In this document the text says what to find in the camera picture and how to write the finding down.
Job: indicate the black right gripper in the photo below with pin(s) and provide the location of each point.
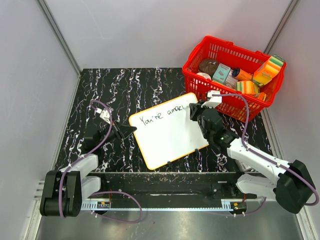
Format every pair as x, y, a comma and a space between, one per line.
195, 108

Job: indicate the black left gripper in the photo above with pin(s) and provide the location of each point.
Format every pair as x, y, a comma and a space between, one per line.
126, 130

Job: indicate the white round lid container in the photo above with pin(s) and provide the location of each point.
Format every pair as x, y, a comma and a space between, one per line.
204, 75

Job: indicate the yellow green sponge pack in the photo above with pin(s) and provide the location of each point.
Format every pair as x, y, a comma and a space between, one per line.
268, 70

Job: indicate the striped orange sponge pack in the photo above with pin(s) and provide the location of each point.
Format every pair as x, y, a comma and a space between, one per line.
247, 87

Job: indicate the white board yellow frame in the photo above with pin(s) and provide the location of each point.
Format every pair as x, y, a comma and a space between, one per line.
165, 132

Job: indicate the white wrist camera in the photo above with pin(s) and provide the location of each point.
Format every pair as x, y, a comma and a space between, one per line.
104, 114
214, 99

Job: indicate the small pink white box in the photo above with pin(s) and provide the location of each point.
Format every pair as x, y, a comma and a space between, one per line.
243, 167

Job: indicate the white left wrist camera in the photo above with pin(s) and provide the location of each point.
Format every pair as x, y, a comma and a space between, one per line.
104, 114

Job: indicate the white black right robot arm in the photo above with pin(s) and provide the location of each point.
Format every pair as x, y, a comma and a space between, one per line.
289, 183

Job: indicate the teal small carton box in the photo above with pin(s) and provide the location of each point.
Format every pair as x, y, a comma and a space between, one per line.
221, 73

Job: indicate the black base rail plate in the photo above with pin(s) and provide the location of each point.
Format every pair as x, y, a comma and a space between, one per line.
216, 185

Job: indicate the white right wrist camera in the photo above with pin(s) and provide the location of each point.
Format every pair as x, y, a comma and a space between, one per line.
214, 99

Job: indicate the orange packet in basket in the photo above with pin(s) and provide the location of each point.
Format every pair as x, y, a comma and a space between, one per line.
261, 96

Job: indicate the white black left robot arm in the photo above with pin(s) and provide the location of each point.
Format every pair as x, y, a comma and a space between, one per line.
65, 190

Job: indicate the pink white packet in basket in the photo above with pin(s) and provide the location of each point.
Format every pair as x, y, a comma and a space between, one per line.
231, 82

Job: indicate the brown round bread pack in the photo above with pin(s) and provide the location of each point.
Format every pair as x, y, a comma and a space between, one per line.
208, 66

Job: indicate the red plastic shopping basket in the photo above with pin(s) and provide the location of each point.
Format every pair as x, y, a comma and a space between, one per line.
234, 103

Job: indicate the orange bottle blue cap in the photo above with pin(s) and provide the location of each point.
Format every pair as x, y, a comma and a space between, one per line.
241, 75

